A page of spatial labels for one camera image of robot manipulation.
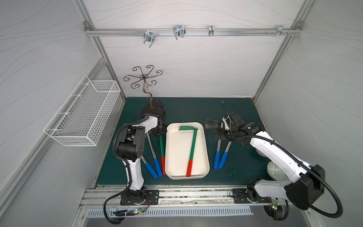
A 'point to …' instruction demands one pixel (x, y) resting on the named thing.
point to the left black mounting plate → (151, 198)
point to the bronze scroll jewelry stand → (143, 77)
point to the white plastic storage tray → (178, 146)
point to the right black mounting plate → (240, 196)
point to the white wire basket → (87, 117)
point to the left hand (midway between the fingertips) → (163, 133)
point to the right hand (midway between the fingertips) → (220, 134)
